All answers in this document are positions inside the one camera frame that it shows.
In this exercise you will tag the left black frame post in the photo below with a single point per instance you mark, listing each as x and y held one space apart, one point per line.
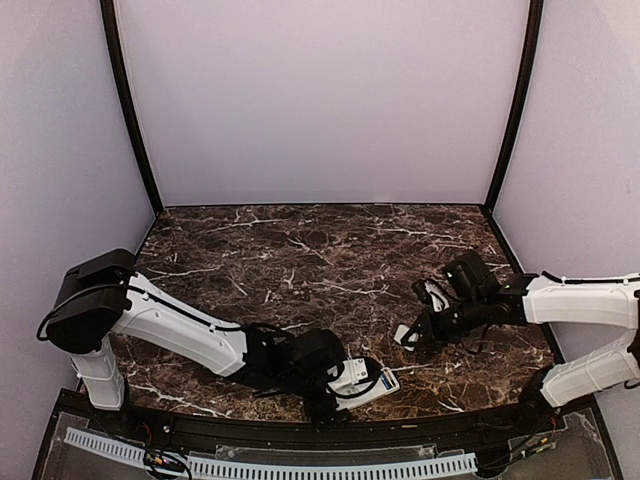
124 93

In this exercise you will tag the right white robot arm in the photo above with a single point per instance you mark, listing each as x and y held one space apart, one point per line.
537 299

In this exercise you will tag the black frame post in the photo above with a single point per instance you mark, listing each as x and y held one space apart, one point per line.
124 93
525 70

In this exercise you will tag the white battery cover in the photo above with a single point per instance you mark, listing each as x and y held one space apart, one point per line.
405 338

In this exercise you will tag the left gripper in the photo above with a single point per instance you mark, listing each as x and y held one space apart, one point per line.
316 410

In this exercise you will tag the right black frame post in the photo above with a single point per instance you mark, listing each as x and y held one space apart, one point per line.
525 70

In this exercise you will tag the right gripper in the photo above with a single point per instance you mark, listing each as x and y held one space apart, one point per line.
426 322

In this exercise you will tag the black front rail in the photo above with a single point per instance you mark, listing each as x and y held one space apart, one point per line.
482 430

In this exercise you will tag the white slotted cable duct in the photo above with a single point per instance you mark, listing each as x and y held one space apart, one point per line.
200 466

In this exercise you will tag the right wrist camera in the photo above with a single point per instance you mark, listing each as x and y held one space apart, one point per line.
469 278

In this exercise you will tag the blue battery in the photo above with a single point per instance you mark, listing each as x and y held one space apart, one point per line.
389 381

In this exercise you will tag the white remote control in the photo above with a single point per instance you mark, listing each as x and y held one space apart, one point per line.
375 393

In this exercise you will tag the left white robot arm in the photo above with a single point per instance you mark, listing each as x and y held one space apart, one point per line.
106 295

